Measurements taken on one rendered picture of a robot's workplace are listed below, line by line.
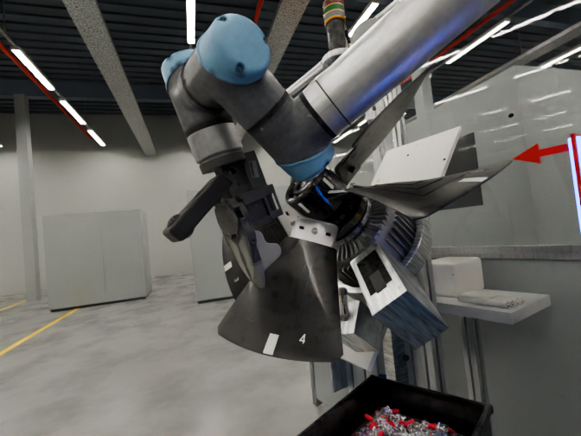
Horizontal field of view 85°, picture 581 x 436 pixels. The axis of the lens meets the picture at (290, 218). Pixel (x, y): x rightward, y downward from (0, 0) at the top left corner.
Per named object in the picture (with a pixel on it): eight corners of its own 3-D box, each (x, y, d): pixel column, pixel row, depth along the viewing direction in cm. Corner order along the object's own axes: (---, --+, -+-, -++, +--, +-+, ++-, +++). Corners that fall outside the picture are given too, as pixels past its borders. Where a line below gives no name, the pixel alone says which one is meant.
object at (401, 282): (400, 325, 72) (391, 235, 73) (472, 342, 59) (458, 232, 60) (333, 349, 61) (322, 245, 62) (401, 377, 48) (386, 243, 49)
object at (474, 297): (474, 297, 99) (473, 289, 99) (526, 304, 86) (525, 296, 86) (456, 302, 95) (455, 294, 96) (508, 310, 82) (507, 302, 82)
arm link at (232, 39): (303, 73, 40) (260, 107, 49) (238, -8, 35) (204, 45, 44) (271, 113, 36) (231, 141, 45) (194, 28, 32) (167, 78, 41)
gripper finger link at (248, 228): (266, 259, 47) (245, 203, 46) (258, 264, 46) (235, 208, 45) (252, 259, 51) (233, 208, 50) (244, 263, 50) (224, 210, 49)
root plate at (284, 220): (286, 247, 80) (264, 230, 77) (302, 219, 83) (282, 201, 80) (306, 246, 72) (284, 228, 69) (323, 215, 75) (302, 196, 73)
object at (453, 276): (441, 285, 121) (437, 256, 122) (486, 289, 107) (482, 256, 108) (412, 293, 112) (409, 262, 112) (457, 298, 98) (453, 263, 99)
